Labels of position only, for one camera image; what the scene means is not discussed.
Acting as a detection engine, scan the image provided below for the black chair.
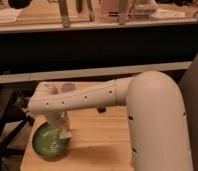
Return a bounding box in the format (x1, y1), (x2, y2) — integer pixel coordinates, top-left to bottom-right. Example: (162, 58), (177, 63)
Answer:
(0, 83), (34, 171)

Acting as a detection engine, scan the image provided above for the white sponge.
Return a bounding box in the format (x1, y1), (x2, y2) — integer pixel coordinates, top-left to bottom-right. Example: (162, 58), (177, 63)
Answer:
(60, 131), (72, 139)

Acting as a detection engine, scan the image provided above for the dark robot body panel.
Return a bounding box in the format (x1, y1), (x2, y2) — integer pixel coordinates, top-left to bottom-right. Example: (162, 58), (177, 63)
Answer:
(179, 53), (198, 171)

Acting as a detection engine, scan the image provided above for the wooden table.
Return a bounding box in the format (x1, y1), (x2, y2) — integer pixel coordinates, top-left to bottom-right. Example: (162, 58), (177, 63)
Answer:
(19, 81), (135, 171)

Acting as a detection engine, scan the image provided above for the green ceramic bowl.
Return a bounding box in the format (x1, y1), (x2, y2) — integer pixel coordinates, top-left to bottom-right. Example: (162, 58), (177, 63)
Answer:
(32, 122), (70, 158)

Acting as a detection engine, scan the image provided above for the small dark object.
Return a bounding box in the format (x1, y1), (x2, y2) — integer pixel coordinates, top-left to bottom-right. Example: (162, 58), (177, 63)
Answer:
(97, 106), (106, 113)

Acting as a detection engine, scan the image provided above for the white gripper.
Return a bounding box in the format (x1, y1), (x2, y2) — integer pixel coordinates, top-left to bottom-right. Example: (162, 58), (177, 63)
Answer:
(45, 112), (70, 133)

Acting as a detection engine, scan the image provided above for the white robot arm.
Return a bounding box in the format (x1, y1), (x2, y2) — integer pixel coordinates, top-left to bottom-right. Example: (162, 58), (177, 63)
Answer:
(28, 71), (194, 171)

